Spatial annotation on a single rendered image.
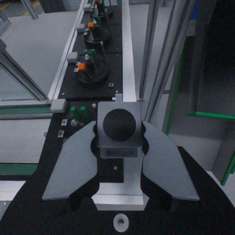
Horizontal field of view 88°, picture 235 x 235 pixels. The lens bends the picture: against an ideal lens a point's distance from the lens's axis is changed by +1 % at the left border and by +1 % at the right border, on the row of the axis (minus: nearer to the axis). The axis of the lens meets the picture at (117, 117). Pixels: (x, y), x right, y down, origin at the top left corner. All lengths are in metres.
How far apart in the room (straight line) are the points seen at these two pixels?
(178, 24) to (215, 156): 0.27
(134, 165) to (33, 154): 0.34
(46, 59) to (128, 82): 0.58
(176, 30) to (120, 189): 0.33
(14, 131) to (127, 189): 0.46
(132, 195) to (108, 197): 0.06
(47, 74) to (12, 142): 0.41
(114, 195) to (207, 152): 0.24
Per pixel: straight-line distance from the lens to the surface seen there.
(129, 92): 0.47
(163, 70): 0.23
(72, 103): 0.47
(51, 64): 0.88
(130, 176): 0.36
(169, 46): 0.21
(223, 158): 0.34
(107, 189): 0.36
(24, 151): 0.54
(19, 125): 0.61
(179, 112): 0.29
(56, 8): 2.26
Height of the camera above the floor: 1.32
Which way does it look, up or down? 61 degrees down
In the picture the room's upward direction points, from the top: 10 degrees counter-clockwise
